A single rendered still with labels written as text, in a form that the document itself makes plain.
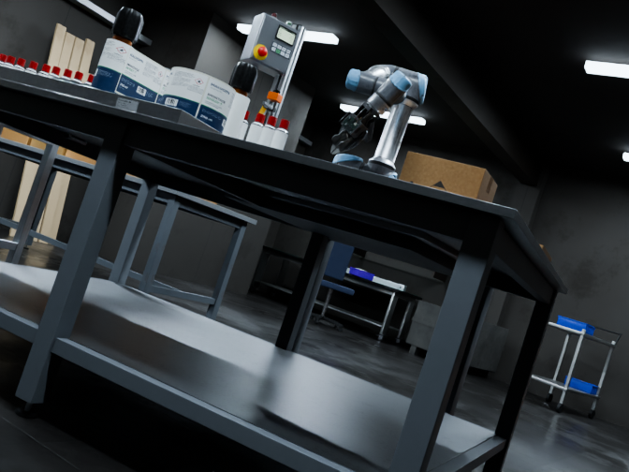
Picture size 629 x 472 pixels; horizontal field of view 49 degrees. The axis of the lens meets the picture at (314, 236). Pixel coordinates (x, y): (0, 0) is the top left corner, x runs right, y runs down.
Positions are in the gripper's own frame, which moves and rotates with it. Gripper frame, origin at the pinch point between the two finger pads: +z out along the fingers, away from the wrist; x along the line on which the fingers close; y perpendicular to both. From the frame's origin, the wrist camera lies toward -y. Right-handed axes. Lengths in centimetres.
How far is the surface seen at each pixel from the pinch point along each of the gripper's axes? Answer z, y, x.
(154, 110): 21, 78, -6
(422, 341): 123, -594, -45
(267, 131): 13.2, 2.5, -24.3
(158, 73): 21, 46, -41
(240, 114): 12.6, 29.2, -19.5
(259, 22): -12, 0, -62
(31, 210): 123, -15, -97
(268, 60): -4, -5, -51
